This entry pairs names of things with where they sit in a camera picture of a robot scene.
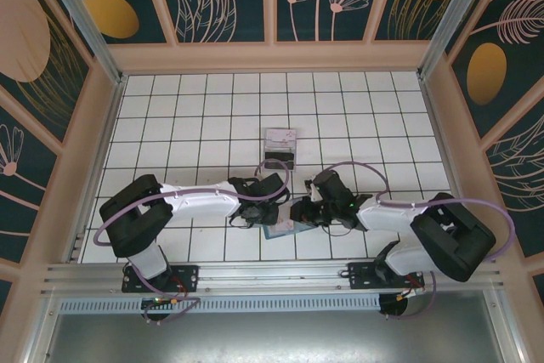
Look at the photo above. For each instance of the blue card holder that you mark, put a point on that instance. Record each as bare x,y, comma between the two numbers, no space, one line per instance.
272,234

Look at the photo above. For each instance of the pink floral card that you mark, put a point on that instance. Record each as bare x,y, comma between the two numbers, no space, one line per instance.
280,137
285,223

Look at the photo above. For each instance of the black card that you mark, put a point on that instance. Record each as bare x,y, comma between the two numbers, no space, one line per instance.
278,154

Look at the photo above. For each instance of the clear plastic box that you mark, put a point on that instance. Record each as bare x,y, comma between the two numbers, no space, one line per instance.
280,148

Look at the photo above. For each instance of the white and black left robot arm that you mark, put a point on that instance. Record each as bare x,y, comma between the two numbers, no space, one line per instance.
200,205

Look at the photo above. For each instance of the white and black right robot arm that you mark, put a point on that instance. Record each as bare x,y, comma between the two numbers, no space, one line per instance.
382,218

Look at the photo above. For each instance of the grey metal sheet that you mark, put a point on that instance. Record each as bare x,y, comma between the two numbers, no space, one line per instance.
276,337

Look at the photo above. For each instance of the long aluminium mounting rail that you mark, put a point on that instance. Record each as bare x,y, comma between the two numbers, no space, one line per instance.
276,273

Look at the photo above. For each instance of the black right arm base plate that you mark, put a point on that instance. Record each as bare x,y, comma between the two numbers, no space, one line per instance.
361,273

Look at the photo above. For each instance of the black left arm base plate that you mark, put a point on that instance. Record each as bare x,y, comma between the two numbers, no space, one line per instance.
187,273

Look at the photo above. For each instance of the aluminium side rail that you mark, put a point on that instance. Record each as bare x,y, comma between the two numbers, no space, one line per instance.
451,167
107,125

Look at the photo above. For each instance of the aluminium corner post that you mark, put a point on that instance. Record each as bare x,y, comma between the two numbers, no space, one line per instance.
451,18
87,18

